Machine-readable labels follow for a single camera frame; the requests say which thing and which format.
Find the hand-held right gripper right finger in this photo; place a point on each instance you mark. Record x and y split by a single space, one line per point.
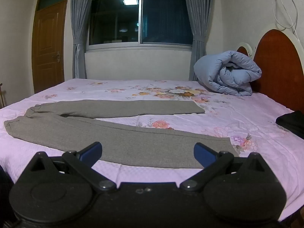
203 154

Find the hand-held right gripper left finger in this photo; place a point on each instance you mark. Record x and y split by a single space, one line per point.
91 152

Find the grey pants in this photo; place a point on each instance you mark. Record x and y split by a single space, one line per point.
133 142

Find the pink floral bedsheet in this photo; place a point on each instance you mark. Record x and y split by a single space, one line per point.
256 128

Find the rolled light blue quilt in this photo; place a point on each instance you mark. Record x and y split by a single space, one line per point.
228 73

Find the dark cloth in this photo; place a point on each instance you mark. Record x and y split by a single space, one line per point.
293 123

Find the brown wooden furniture piece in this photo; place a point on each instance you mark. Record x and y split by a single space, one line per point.
1 97

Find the brown wooden door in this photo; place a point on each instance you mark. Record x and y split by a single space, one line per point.
48 49

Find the red wooden headboard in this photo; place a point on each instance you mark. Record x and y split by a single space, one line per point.
280 64

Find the grey curtain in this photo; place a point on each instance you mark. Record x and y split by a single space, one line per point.
79 28
200 28

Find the sliding glass window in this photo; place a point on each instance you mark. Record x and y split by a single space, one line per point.
142 16

